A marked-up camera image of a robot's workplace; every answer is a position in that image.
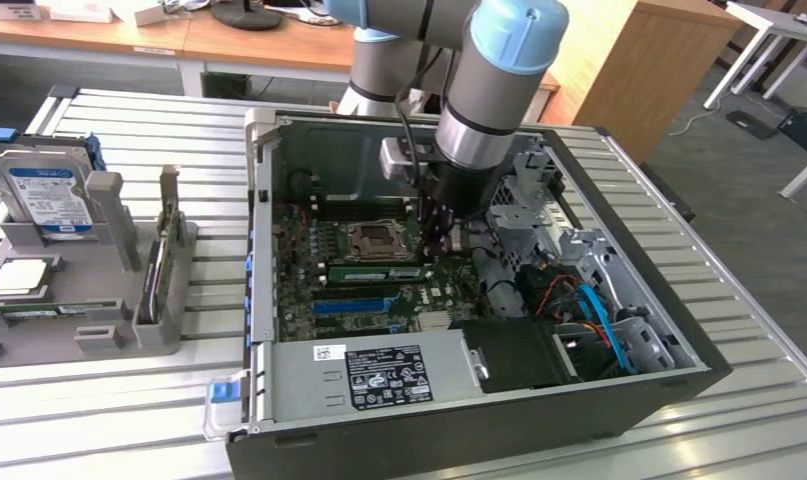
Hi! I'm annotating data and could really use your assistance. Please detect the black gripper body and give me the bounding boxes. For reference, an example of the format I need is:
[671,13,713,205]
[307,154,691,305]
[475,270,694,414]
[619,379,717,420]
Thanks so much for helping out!
[430,160,505,224]

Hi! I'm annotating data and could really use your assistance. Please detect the green RAM stick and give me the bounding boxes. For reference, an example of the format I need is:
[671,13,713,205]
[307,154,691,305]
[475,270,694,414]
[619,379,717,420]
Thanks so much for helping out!
[326,264,433,285]
[0,305,88,318]

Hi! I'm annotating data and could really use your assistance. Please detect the metal CPU socket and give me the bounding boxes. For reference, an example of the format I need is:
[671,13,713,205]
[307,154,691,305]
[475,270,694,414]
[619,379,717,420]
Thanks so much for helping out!
[344,219,421,265]

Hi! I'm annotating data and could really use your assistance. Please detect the silver metal disk bay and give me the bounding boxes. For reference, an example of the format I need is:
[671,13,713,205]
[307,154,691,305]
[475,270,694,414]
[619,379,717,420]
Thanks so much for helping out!
[483,147,705,374]

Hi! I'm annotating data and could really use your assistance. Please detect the green motherboard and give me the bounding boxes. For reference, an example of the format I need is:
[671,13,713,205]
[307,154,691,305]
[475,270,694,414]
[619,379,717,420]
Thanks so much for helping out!
[271,201,515,344]

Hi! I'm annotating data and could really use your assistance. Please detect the blue expansion slot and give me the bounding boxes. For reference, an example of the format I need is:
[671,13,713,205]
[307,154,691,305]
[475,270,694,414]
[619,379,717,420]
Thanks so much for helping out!
[311,296,389,316]

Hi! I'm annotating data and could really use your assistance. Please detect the grey power supply unit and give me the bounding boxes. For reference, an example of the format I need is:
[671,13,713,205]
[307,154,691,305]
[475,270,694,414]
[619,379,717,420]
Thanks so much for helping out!
[267,329,493,422]

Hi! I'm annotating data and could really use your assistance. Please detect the wooden cabinet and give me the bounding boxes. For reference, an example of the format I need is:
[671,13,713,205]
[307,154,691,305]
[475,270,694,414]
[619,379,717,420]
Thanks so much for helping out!
[522,0,743,164]

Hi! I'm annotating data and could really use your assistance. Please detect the black open PC case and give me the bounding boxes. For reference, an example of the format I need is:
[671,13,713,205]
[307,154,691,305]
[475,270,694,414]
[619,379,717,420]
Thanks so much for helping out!
[224,107,735,480]

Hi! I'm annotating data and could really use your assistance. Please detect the graphics card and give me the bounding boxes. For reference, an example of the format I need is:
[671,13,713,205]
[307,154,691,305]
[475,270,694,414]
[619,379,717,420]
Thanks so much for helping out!
[138,164,186,325]

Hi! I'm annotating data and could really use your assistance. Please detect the wooden desk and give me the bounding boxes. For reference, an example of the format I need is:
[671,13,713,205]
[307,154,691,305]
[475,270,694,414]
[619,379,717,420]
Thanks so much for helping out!
[0,0,359,97]

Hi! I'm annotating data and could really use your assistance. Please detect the clear latch with blue tab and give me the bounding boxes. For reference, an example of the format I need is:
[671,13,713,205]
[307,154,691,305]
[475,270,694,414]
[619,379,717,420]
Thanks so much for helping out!
[203,370,252,443]

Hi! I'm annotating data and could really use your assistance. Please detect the black monitor base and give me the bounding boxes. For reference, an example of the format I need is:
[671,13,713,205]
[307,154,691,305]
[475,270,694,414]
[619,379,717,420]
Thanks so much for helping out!
[208,0,286,32]

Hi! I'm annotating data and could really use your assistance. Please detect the white table leg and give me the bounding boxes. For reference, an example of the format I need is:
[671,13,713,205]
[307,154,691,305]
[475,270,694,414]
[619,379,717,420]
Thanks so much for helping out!
[778,147,807,200]

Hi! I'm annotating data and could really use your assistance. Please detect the black box on floor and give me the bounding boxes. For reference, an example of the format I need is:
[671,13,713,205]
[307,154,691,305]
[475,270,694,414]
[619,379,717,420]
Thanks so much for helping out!
[775,106,807,154]

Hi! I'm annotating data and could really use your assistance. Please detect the grey plastic parts rack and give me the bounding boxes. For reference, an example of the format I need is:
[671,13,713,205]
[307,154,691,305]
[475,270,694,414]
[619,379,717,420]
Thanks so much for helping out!
[0,168,202,359]

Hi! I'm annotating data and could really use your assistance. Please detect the white table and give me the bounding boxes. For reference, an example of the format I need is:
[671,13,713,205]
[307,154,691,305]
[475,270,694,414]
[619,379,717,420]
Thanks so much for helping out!
[701,0,807,111]

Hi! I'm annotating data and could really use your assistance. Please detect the hard disk blue label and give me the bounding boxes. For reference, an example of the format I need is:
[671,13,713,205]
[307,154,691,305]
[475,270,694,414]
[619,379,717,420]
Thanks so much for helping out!
[0,146,103,235]

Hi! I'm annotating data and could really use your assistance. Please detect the silver CPU chip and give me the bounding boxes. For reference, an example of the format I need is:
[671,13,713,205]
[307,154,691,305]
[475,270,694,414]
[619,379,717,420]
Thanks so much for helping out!
[0,259,50,294]

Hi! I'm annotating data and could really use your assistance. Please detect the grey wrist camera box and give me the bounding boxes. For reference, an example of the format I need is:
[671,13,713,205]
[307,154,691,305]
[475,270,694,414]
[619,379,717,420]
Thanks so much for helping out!
[378,136,439,180]

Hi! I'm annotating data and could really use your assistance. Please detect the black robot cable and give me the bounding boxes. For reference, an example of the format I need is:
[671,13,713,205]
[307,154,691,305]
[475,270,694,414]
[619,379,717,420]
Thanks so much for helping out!
[393,44,453,166]

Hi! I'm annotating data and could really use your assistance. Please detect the blue flat wire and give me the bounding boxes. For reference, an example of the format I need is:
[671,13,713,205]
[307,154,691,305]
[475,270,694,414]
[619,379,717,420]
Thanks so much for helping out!
[574,281,639,377]

